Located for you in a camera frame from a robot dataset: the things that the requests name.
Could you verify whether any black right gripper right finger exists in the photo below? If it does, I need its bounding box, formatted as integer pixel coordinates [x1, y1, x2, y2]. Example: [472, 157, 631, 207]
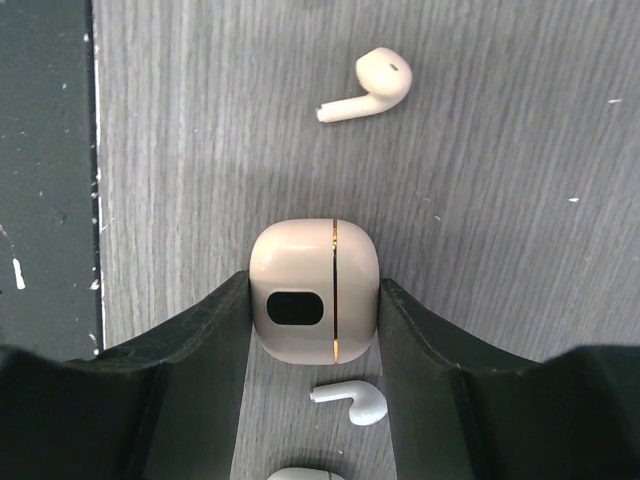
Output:
[378, 279, 639, 479]

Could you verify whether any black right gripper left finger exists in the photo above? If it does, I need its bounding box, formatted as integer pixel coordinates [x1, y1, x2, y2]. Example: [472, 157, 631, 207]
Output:
[1, 271, 252, 479]

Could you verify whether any beige earbud charging case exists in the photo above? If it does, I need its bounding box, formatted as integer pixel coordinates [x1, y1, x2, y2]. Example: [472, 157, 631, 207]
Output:
[249, 218, 380, 365]

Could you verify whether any beige earbud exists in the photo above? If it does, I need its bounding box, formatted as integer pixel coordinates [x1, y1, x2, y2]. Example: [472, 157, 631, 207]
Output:
[316, 47, 413, 123]

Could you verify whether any white earbud charging case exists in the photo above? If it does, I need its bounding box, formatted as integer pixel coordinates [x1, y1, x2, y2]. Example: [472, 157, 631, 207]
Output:
[267, 467, 344, 480]

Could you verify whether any white earbud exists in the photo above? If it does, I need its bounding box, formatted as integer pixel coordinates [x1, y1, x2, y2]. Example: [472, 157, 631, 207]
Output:
[309, 380, 388, 426]

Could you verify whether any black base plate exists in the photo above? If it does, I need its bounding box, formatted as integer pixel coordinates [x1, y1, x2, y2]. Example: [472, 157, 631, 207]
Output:
[1, 1, 102, 360]

